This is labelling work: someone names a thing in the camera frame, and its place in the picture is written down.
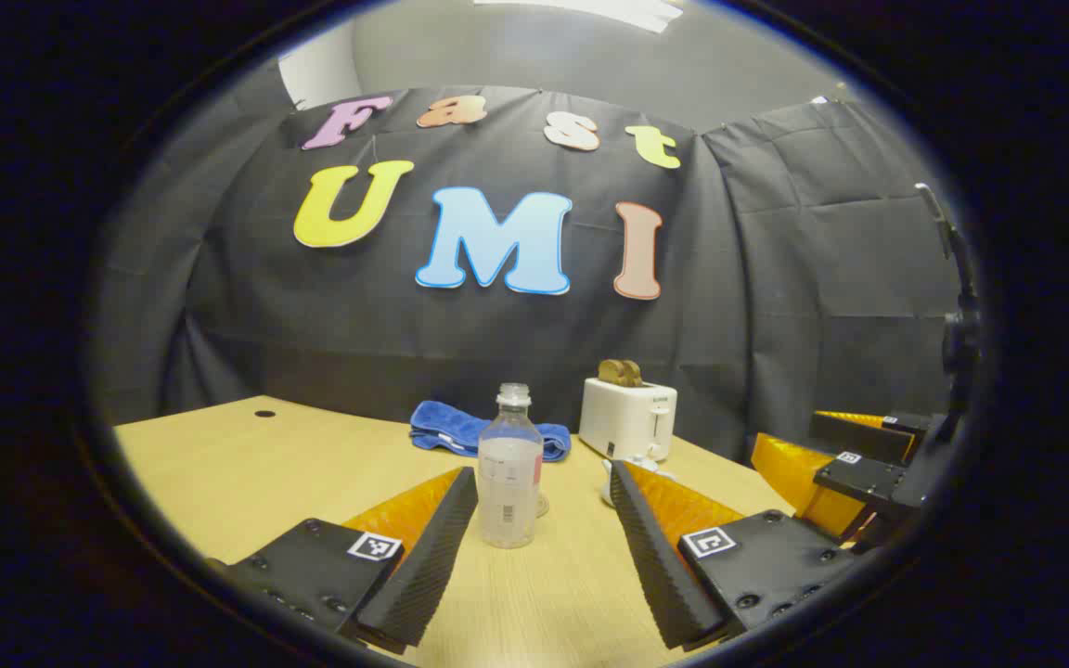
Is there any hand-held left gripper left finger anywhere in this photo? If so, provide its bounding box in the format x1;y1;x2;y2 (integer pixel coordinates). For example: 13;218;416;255
210;467;480;655

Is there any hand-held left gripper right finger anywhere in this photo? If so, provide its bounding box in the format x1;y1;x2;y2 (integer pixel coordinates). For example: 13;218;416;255
609;459;860;650

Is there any white blue-patterned teacup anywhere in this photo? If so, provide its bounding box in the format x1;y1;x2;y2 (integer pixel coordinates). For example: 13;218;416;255
600;459;676;508

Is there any clear plastic water bottle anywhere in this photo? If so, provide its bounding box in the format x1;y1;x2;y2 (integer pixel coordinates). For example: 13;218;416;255
477;382;545;550

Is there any blue towel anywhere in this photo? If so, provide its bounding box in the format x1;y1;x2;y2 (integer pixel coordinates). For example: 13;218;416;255
408;400;573;463

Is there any white toaster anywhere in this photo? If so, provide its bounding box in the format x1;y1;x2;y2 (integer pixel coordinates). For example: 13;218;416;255
578;376;679;463

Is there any ceiling light panel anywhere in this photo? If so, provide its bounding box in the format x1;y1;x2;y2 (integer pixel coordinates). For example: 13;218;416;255
474;0;684;34

